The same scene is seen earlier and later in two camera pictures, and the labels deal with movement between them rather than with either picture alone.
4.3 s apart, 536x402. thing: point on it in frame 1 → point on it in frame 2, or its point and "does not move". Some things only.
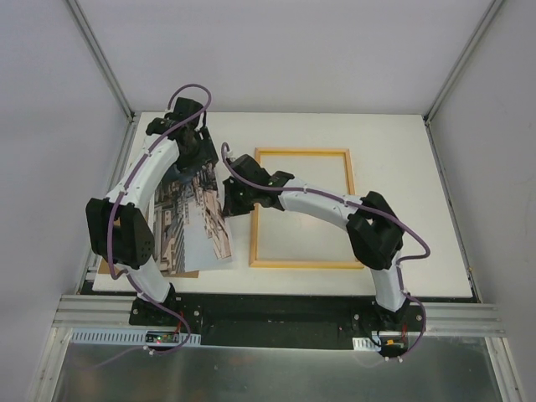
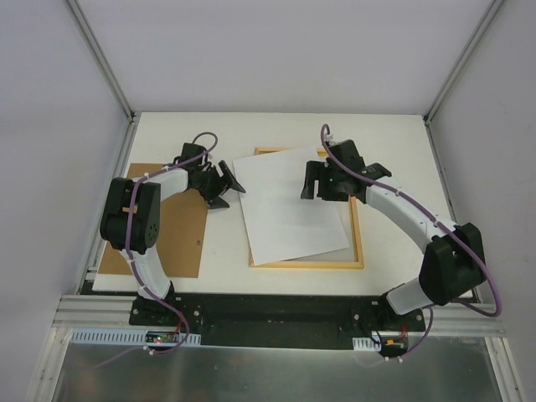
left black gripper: x=205 y=152 → x=219 y=186
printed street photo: x=191 y=223 → x=280 y=224
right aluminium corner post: x=461 y=61 does not move
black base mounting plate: x=322 y=321 does not move
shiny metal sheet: x=433 y=369 does not move
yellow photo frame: x=254 y=261 does not move
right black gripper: x=234 y=197 → x=320 y=181
